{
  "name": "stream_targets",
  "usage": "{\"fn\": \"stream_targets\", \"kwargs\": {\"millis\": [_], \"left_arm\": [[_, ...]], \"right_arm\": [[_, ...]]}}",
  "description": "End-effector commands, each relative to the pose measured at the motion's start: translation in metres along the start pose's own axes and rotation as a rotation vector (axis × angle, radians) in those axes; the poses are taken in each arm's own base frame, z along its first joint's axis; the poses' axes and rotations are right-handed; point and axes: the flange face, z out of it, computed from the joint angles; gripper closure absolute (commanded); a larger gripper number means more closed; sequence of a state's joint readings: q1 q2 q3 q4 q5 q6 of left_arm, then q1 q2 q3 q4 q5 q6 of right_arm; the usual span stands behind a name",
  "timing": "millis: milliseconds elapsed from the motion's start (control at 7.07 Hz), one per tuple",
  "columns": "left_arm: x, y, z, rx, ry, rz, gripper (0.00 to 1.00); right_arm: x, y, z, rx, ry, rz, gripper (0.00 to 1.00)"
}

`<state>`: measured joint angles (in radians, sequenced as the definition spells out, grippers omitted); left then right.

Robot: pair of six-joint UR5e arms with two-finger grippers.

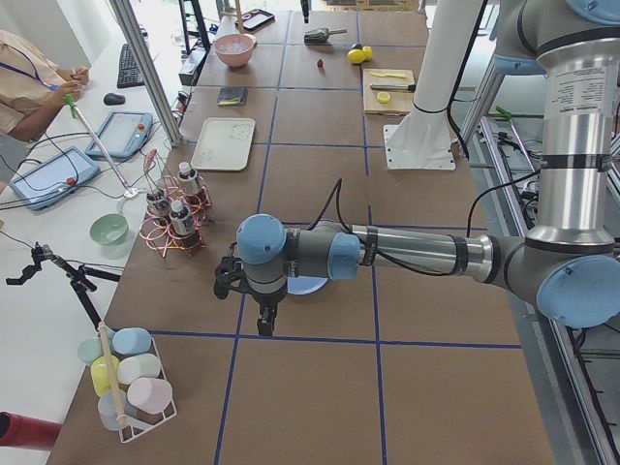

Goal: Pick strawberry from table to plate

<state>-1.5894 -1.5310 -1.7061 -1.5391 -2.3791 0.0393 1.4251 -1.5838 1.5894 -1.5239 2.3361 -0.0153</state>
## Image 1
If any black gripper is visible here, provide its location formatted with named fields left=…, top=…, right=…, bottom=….
left=213, top=256, right=287, bottom=336

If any blue plate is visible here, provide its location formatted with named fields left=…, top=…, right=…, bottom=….
left=288, top=276, right=328, bottom=295

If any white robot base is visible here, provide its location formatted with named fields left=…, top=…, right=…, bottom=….
left=385, top=0, right=486, bottom=171

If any dark drink bottle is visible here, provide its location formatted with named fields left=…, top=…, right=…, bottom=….
left=146, top=189, right=170, bottom=218
left=170, top=200, right=195, bottom=237
left=178, top=162, right=200, bottom=204

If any pink cup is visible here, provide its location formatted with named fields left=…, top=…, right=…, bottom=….
left=127, top=378, right=172, bottom=414

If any blue cup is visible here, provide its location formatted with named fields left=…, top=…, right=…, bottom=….
left=112, top=327, right=151, bottom=356

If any white cup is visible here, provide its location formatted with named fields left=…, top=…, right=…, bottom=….
left=117, top=354, right=161, bottom=386

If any yellow cup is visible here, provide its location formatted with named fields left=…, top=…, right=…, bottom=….
left=90, top=356, right=111, bottom=397

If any cream bear tray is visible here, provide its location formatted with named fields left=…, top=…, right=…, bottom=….
left=190, top=117, right=256, bottom=171

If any green bowl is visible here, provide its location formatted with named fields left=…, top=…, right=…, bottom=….
left=89, top=213, right=129, bottom=259

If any black tripod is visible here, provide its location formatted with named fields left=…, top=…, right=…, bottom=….
left=5, top=243, right=121, bottom=329

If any grey folded cloth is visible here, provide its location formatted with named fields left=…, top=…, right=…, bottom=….
left=217, top=86, right=248, bottom=107

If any blue teach pendant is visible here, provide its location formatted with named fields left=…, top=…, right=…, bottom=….
left=9, top=146, right=100, bottom=210
left=96, top=111, right=154, bottom=160

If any wooden cutting board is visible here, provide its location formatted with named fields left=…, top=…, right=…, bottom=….
left=362, top=68, right=416, bottom=115

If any black mouse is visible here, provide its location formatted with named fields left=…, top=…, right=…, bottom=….
left=103, top=92, right=126, bottom=106

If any pink bowl with ice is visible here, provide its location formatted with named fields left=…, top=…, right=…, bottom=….
left=213, top=34, right=257, bottom=68

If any yellow plastic knife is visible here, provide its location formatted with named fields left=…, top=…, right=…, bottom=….
left=369, top=72, right=408, bottom=79

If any red cylinder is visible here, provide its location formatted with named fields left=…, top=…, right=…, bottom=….
left=1, top=412, right=62, bottom=451

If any yellow lemon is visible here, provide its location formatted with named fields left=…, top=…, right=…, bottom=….
left=347, top=48, right=366, bottom=65
left=362, top=46, right=374, bottom=61

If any black keyboard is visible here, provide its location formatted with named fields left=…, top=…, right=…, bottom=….
left=116, top=44, right=144, bottom=89

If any metal scoop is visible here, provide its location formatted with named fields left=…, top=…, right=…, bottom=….
left=303, top=27, right=348, bottom=45

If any wooden stand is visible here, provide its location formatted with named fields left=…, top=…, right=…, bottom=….
left=234, top=0, right=246, bottom=34

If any seated person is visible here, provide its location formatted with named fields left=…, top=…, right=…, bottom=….
left=1, top=31, right=90, bottom=142

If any copper wire bottle rack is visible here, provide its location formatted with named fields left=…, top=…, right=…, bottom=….
left=139, top=175, right=212, bottom=258

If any white wire cup basket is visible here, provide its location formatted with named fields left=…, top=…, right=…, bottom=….
left=97, top=323, right=177, bottom=444

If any steel knife handle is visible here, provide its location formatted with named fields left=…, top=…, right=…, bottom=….
left=370, top=83, right=417, bottom=93

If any aluminium frame post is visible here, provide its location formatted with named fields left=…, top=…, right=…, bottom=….
left=109, top=0, right=183, bottom=147

